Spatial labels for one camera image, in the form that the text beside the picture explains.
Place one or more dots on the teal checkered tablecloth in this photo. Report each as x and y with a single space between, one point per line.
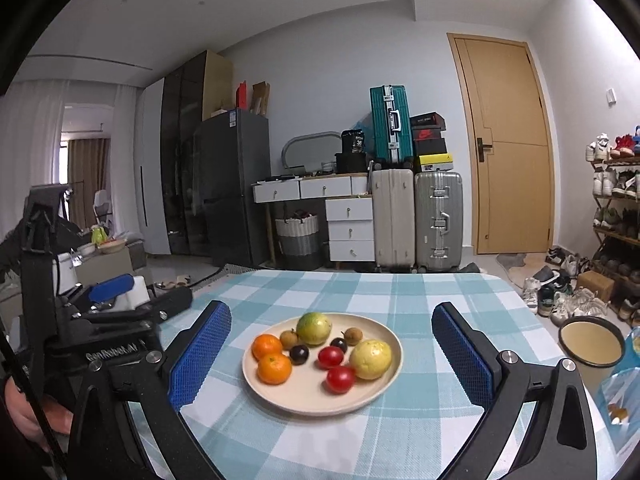
410 432

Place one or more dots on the silver suitcase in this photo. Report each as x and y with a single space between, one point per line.
439 220

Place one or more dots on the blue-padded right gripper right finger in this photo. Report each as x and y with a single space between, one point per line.
559 440

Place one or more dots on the green guava fruit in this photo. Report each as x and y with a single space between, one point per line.
313 328

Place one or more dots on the yellow passion fruit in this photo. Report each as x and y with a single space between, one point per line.
371 358

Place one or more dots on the white paper roll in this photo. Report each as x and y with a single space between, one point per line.
138 295

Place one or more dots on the black refrigerator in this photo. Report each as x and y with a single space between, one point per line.
231 154

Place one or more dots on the dark plum on plate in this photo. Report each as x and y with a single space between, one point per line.
340 343

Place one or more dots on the teal suitcase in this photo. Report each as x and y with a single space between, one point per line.
391 126

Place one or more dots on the white drawer desk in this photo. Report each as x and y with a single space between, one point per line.
348 209

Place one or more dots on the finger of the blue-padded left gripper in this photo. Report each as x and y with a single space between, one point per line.
111 289
155 311

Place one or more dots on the brown longan on plate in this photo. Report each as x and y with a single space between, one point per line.
352 336

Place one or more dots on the left hand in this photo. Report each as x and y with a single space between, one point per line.
24 418

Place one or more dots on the red cherry tomato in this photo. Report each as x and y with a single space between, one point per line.
340 379
330 357

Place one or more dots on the dark plum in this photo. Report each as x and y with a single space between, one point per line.
299 354
340 343

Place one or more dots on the stacked shoe boxes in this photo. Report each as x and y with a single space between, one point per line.
429 145

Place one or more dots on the oval mirror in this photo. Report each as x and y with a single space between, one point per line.
309 152

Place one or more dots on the beige suitcase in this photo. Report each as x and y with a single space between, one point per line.
394 218

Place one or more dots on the shoe rack with shoes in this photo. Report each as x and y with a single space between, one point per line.
615 189

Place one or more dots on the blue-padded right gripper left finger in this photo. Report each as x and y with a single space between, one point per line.
105 443

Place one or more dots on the cream round plate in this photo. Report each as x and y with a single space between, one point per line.
305 392

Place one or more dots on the wooden door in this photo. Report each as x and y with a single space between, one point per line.
511 152

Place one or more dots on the orange tangerine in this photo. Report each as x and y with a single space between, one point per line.
264 345
274 369

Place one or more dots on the woven laundry basket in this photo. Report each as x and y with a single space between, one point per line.
299 239

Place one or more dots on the small brown longan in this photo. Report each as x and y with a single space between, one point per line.
289 339

